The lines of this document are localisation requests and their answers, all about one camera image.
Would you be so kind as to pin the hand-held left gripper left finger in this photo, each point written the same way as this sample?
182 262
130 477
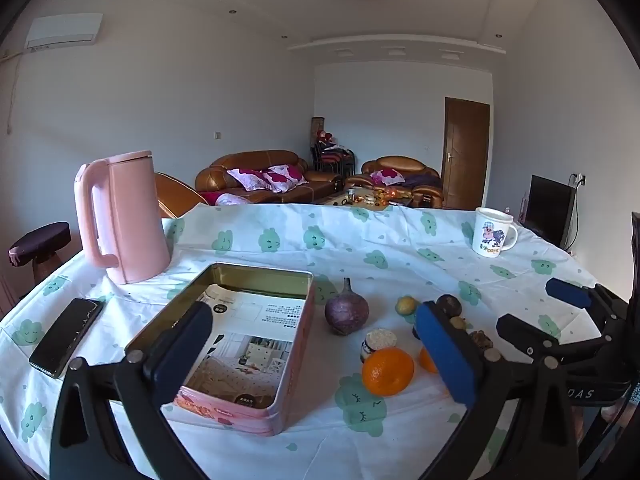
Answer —
180 355

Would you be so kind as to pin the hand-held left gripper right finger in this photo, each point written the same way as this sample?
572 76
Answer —
445 360

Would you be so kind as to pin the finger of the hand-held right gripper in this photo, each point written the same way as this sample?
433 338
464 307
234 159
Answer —
567 292
520 332

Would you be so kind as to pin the large orange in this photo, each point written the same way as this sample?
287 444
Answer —
387 372

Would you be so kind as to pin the small dark jar pale lid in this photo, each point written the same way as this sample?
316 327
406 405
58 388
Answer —
377 342

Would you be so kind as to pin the purple round beetroot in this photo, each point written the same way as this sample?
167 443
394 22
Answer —
346 315

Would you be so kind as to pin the pink rectangular tin box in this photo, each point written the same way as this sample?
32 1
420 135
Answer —
300 375

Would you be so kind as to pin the small orange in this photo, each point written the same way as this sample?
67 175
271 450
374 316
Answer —
426 360

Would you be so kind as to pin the small tan longan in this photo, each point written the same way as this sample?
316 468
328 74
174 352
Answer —
459 323

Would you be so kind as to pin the brown walnut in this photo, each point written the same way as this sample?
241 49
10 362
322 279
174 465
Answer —
481 340

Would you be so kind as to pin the dark passion fruit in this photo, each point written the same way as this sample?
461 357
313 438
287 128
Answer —
448 305

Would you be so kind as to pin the small yellow fruit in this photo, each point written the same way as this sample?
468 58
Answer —
406 305

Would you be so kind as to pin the black television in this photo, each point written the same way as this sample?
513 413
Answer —
547 210

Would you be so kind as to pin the printed leaflet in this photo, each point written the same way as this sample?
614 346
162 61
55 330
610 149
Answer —
260 320

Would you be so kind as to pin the white cartoon print mug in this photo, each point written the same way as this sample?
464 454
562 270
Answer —
490 235

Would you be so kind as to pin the white tablecloth green cloud print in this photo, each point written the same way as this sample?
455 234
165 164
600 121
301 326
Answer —
400 270

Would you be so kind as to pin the black smartphone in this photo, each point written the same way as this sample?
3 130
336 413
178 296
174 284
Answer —
65 335

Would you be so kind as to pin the pink electric kettle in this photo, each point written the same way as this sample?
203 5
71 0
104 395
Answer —
130 220

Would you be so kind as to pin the brown leather armchair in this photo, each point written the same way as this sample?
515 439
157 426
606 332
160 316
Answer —
175 195
400 164

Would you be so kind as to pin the brown wooden door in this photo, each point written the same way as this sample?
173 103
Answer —
465 155

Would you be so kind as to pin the cluttered coffee table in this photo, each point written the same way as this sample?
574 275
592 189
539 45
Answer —
370 197

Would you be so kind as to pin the purple blanket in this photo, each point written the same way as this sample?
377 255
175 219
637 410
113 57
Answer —
422 180

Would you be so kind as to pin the dark purple round stool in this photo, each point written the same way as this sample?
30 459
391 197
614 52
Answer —
40 240

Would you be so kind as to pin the pink floral pillow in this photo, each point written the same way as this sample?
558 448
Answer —
247 179
387 177
285 177

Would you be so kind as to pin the brown leather sofa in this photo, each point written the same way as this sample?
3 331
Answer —
250 160

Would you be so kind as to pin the stack of dark chairs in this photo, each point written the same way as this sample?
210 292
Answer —
335 160

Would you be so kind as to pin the red plush toy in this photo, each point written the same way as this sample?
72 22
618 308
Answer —
325 136

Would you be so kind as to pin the tall patterned vase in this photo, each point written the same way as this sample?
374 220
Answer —
317 125

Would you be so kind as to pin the white wall air conditioner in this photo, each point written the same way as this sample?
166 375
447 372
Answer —
62 32

